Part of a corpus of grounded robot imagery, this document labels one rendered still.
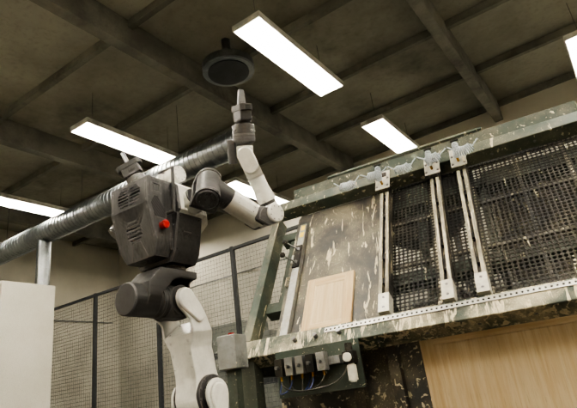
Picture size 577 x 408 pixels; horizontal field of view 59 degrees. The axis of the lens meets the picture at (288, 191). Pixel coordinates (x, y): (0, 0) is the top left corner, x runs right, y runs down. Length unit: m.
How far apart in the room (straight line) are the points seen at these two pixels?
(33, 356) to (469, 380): 4.49
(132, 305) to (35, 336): 4.39
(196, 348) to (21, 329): 4.26
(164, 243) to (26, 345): 4.32
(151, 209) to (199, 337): 0.49
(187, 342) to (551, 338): 1.76
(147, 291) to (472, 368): 1.75
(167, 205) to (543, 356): 1.92
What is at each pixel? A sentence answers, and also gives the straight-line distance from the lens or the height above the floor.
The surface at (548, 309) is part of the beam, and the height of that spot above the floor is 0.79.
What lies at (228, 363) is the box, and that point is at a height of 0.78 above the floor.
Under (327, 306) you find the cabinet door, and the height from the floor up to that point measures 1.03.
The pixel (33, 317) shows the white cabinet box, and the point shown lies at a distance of 6.16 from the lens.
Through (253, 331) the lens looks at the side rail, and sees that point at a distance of 3.21.
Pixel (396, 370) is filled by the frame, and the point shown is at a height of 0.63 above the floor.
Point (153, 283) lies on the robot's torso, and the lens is 1.84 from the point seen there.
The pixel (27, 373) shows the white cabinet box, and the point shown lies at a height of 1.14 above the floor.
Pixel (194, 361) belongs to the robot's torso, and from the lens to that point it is 1.93.
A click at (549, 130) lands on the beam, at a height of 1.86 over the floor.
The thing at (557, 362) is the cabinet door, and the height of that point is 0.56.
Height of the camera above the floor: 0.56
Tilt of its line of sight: 22 degrees up
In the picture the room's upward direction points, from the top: 8 degrees counter-clockwise
